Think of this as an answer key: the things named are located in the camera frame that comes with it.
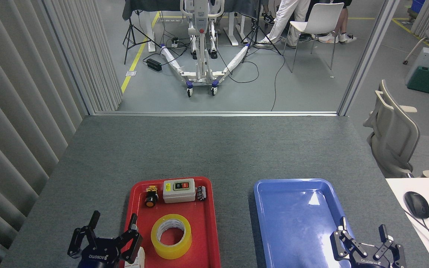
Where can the red plastic tray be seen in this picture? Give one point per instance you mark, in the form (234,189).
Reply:
(203,223)

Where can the white plastic chair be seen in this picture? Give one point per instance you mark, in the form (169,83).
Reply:
(324,16)

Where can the silver frame post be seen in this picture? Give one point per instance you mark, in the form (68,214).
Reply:
(367,56)

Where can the white power strip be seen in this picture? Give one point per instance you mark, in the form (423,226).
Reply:
(174,42)

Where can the black tripod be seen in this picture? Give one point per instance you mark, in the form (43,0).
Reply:
(130,31)
(257,29)

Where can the grey switch box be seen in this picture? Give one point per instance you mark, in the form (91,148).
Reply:
(179,195)

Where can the black computer mouse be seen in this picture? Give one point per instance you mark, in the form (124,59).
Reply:
(417,204)

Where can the white stand on wheels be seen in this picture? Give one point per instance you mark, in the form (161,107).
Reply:
(201,22)

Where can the desk with dark cloth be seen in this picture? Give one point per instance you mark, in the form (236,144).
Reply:
(169,5)

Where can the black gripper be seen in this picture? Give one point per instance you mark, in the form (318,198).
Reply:
(371,262)
(99,257)

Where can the white desk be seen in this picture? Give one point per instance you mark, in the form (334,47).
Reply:
(423,238)

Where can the yellow tape roll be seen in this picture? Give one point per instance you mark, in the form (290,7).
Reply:
(171,253)

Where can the silver frame rail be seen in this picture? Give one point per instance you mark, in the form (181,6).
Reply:
(214,113)

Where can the blue bin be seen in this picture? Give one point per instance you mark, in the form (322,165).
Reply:
(418,7)

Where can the blue plastic tray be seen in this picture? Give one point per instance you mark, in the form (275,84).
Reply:
(296,223)

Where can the person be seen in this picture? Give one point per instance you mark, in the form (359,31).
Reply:
(345,22)
(285,18)
(268,18)

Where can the beige office chair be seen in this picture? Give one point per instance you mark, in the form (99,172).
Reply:
(397,137)

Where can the white block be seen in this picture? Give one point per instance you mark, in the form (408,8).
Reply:
(137,260)

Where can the black power adapter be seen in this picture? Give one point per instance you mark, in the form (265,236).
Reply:
(154,64)

